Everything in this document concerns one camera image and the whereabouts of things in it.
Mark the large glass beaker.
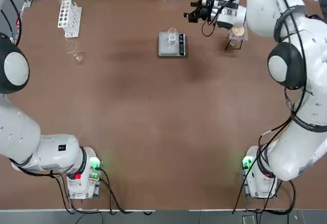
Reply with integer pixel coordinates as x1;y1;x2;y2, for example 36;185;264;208
65;40;86;63

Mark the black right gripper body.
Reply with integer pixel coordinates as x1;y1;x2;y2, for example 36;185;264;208
198;2;214;21

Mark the small glass beaker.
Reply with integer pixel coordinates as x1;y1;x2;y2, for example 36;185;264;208
167;27;179;47

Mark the white test tube rack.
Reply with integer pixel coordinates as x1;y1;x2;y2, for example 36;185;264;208
57;0;83;39

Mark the black base cable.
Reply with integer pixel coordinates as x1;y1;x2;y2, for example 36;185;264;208
230;131;297;215
49;168;155;215

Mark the black right base cable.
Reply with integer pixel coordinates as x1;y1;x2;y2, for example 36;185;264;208
230;131;297;215

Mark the black tripod stand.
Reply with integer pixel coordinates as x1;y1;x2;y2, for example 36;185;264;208
224;35;244;52

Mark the glass alcohol lamp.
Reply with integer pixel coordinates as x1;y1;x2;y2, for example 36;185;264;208
229;33;242;47

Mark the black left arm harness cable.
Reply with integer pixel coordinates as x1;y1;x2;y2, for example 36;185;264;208
0;8;22;47

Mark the silver digital balance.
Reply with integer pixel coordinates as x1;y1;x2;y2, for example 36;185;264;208
157;31;189;58

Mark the black left base cable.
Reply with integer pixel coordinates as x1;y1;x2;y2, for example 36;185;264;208
49;168;155;215

